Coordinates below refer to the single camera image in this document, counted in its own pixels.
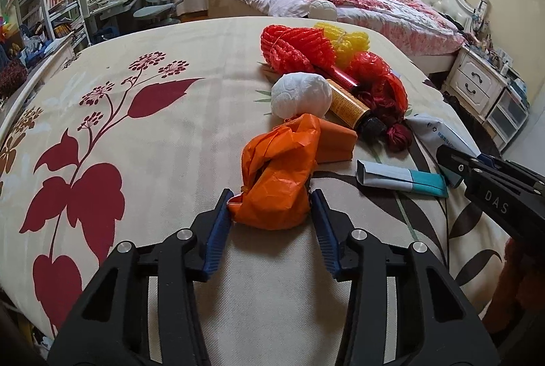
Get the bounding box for dark red yarn ball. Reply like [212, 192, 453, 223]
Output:
[386, 123, 413, 153]

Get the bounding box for red plastic bag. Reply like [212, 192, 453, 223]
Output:
[345, 51, 408, 125]

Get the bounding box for orange cardboard box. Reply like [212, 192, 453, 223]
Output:
[316, 119, 358, 164]

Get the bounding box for yellow label brown bottle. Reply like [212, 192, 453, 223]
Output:
[326, 79, 387, 143]

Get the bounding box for red bottle black cap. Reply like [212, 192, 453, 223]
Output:
[317, 65, 359, 93]

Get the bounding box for yellow foam fruit net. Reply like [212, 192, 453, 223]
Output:
[314, 22, 370, 69]

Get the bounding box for white foam fruit net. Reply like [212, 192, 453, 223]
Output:
[271, 72, 332, 120]

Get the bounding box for orange plastic bag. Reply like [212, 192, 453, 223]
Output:
[228, 113, 321, 230]

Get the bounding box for red foam fruit net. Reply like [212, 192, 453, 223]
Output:
[260, 25, 336, 75]

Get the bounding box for plastic drawer storage unit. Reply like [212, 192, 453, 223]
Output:
[485, 87, 528, 154]

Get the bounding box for white nightstand with drawers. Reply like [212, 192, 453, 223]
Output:
[441, 45, 507, 123]

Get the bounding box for pink floral quilt bed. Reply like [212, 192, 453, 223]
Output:
[207, 0, 467, 57]

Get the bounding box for floral cream bed sheet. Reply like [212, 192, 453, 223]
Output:
[1, 17, 508, 365]

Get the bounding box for grey study desk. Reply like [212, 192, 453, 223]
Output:
[79, 0, 138, 44]

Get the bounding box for white round bed post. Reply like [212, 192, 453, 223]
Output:
[308, 0, 337, 21]

